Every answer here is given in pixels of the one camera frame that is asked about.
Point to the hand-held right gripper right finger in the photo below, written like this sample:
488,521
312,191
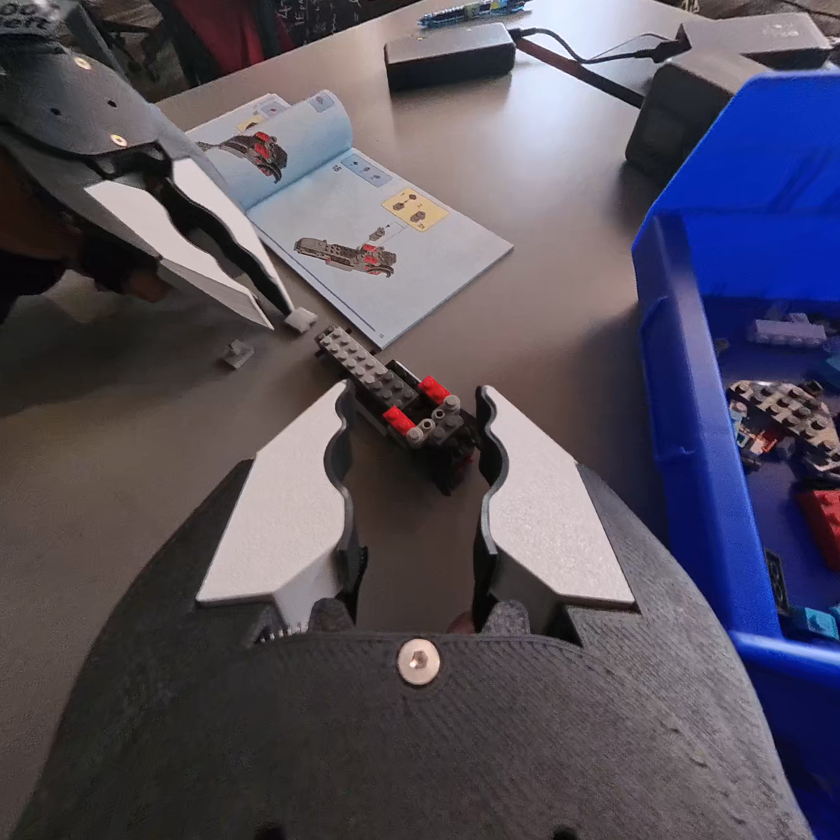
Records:
558,525

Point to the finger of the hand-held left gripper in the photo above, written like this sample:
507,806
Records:
144,223
210,197

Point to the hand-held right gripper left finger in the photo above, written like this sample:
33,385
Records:
282,518

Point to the small grey brick piece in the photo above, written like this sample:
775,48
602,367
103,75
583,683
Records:
237,354
300,320

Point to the blue plastic bin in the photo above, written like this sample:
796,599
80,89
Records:
689,426

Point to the grey brick model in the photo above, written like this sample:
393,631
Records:
374,380

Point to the person's left forearm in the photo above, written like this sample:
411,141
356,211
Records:
33,262

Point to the grey desk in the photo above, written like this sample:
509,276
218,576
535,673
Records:
558,229

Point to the person's left hand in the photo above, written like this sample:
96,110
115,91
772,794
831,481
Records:
148,289

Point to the brick instruction booklet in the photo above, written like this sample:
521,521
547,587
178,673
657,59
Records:
394,275

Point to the pile of loose bricks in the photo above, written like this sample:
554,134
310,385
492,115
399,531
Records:
787,426

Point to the black power bank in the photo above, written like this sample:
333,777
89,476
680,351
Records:
449,56

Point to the blue pen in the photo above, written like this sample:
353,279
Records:
472,13

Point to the black charger case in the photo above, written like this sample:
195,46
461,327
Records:
682,111

